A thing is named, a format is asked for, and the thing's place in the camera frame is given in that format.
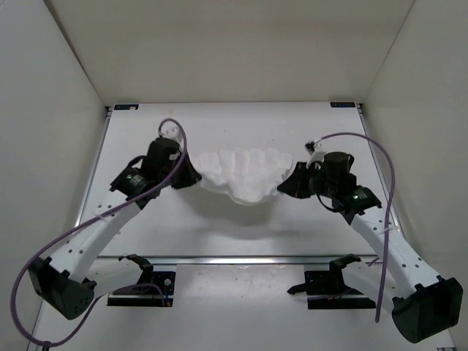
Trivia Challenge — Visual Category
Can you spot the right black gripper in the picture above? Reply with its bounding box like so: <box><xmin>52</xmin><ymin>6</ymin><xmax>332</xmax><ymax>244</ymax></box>
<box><xmin>277</xmin><ymin>162</ymin><xmax>336</xmax><ymax>200</ymax></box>

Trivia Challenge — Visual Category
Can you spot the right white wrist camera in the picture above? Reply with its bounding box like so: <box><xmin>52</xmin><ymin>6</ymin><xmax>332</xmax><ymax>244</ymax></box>
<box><xmin>304</xmin><ymin>139</ymin><xmax>326</xmax><ymax>168</ymax></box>

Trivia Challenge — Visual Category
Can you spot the aluminium front table rail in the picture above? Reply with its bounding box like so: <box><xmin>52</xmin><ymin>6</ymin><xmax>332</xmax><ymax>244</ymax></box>
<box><xmin>94</xmin><ymin>254</ymin><xmax>366</xmax><ymax>266</ymax></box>

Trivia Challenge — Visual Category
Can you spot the purple cable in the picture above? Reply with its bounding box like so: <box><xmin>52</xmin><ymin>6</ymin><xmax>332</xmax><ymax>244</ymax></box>
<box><xmin>317</xmin><ymin>132</ymin><xmax>397</xmax><ymax>323</ymax></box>
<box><xmin>10</xmin><ymin>117</ymin><xmax>189</xmax><ymax>347</ymax></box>

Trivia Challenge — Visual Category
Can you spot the blue corner label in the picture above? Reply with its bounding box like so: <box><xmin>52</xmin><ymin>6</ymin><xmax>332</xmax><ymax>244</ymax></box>
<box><xmin>330</xmin><ymin>102</ymin><xmax>355</xmax><ymax>108</ymax></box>
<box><xmin>113</xmin><ymin>104</ymin><xmax>139</xmax><ymax>110</ymax></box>

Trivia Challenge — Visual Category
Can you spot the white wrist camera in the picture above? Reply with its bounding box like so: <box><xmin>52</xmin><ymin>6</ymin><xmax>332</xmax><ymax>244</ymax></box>
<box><xmin>304</xmin><ymin>139</ymin><xmax>326</xmax><ymax>168</ymax></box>
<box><xmin>158</xmin><ymin>125</ymin><xmax>183</xmax><ymax>144</ymax></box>

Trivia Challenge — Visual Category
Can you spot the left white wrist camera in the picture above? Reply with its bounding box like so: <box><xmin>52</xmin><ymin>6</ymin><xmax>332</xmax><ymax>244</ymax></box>
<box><xmin>158</xmin><ymin>125</ymin><xmax>183</xmax><ymax>144</ymax></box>

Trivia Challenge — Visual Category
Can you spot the right blue corner label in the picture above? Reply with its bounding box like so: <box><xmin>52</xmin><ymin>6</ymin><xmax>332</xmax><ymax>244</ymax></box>
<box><xmin>330</xmin><ymin>102</ymin><xmax>355</xmax><ymax>108</ymax></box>

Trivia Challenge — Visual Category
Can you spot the left blue corner label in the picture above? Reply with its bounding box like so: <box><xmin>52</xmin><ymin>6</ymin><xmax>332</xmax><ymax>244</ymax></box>
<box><xmin>113</xmin><ymin>104</ymin><xmax>139</xmax><ymax>110</ymax></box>

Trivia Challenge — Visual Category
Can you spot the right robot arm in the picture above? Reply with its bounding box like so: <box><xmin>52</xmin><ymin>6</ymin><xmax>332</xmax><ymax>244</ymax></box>
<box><xmin>277</xmin><ymin>152</ymin><xmax>463</xmax><ymax>344</ymax></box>

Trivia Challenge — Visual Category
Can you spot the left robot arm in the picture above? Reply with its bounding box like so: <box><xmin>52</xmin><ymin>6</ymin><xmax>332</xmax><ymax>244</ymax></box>
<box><xmin>28</xmin><ymin>137</ymin><xmax>202</xmax><ymax>320</ymax></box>

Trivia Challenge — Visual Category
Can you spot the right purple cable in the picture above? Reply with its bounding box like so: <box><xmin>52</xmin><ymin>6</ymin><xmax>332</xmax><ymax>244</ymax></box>
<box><xmin>317</xmin><ymin>132</ymin><xmax>397</xmax><ymax>323</ymax></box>

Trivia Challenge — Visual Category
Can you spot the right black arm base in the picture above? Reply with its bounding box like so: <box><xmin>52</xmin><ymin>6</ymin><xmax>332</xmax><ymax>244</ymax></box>
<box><xmin>287</xmin><ymin>254</ymin><xmax>376</xmax><ymax>310</ymax></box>

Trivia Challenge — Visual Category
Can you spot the white pleated skirt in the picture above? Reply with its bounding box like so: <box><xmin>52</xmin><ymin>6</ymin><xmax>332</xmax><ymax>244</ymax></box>
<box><xmin>192</xmin><ymin>148</ymin><xmax>295</xmax><ymax>206</ymax></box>

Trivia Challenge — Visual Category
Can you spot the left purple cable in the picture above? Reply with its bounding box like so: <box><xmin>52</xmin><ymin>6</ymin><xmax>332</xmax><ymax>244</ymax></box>
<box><xmin>10</xmin><ymin>117</ymin><xmax>189</xmax><ymax>347</ymax></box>

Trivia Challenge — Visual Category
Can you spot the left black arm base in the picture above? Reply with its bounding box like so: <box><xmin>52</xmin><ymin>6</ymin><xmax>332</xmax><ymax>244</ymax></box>
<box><xmin>107</xmin><ymin>254</ymin><xmax>176</xmax><ymax>308</ymax></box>

